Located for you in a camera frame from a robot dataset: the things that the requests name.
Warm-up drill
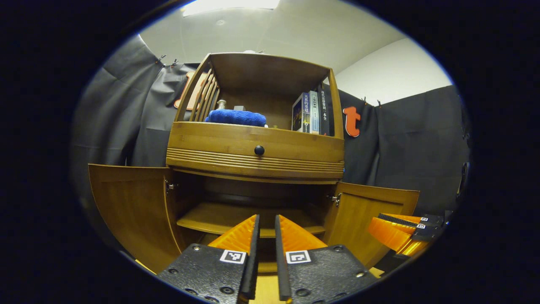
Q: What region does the grey book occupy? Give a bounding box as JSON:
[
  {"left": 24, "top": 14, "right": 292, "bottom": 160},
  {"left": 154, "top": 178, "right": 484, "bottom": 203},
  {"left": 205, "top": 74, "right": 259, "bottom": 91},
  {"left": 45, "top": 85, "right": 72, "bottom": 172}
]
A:
[{"left": 308, "top": 90, "right": 320, "bottom": 135}]

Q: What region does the wooden inner cabinet shelf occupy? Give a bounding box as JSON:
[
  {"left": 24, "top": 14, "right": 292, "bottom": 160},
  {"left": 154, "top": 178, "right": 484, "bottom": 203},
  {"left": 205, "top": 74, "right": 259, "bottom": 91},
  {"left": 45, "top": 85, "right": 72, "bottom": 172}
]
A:
[{"left": 176, "top": 202, "right": 326, "bottom": 239}]

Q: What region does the black backdrop cloth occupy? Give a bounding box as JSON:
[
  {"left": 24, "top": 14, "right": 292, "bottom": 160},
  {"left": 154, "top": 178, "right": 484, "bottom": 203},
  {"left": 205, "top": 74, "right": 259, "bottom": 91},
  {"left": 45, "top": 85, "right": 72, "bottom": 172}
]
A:
[{"left": 72, "top": 34, "right": 471, "bottom": 216}]

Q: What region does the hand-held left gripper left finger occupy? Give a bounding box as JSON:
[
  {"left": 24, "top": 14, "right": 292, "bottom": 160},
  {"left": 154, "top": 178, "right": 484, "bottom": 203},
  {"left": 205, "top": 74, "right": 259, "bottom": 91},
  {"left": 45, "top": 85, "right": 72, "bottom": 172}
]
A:
[{"left": 157, "top": 214, "right": 261, "bottom": 304}]

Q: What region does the black book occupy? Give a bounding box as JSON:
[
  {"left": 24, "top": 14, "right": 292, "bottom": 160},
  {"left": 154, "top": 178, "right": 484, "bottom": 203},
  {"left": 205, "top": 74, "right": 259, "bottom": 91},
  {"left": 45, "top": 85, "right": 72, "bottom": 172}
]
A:
[{"left": 317, "top": 87, "right": 335, "bottom": 137}]

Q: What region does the dark blue book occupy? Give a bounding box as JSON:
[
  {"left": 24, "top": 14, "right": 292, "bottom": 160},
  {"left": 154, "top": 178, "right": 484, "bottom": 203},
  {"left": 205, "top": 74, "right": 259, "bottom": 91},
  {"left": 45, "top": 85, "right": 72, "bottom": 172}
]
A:
[{"left": 292, "top": 94, "right": 311, "bottom": 132}]

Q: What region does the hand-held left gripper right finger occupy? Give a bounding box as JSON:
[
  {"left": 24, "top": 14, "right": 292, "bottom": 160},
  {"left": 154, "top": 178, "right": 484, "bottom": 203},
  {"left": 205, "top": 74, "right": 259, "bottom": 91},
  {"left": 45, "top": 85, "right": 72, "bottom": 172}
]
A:
[{"left": 274, "top": 214, "right": 379, "bottom": 304}]

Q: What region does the wooden shoe cabinet door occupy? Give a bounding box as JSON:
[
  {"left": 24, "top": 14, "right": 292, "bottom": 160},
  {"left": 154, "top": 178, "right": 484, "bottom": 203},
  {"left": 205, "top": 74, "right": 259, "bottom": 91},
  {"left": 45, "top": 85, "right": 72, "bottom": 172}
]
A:
[
  {"left": 323, "top": 182, "right": 421, "bottom": 269},
  {"left": 88, "top": 164, "right": 186, "bottom": 274}
]

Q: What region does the blue folded towel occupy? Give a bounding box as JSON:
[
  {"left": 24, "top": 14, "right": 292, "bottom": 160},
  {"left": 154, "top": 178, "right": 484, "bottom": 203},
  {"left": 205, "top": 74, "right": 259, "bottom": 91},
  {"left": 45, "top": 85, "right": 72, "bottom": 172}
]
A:
[{"left": 205, "top": 109, "right": 267, "bottom": 128}]

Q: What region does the wooden cabinet drawer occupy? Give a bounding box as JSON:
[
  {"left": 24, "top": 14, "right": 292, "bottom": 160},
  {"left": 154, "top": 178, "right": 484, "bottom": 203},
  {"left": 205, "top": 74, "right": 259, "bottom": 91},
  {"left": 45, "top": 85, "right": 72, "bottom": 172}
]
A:
[{"left": 166, "top": 122, "right": 345, "bottom": 185}]

